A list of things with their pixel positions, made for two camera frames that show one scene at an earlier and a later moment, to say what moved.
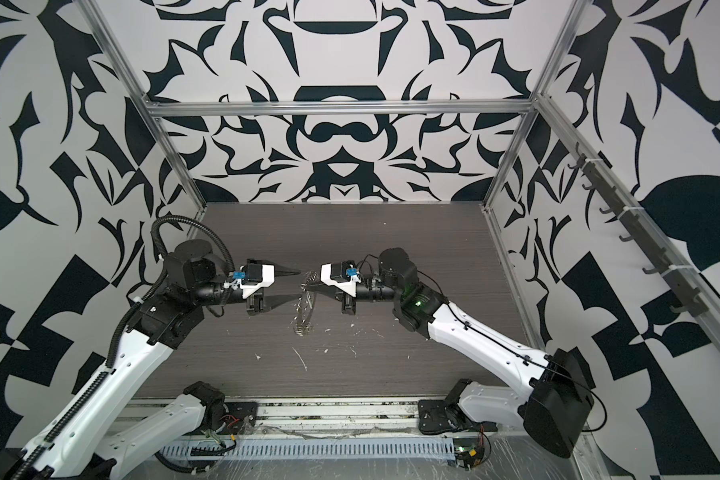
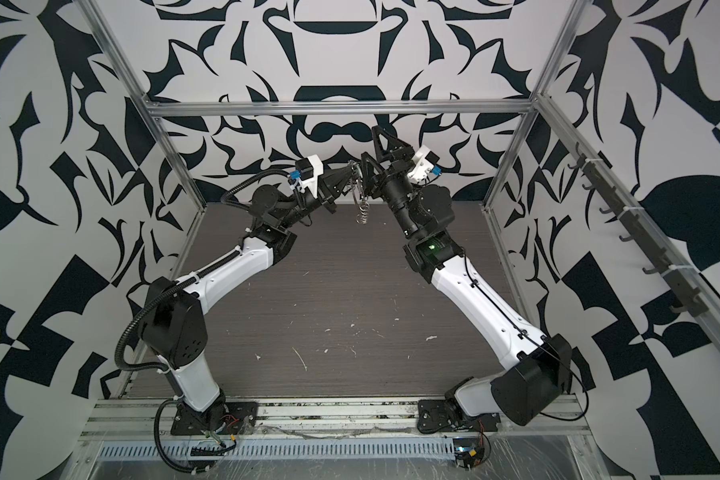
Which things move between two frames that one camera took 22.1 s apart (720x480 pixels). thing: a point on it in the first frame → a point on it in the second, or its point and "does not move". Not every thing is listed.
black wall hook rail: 692,305 does not move
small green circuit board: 468,452 does not move
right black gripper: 340,295 → 394,163
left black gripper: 263,301 → 325,189
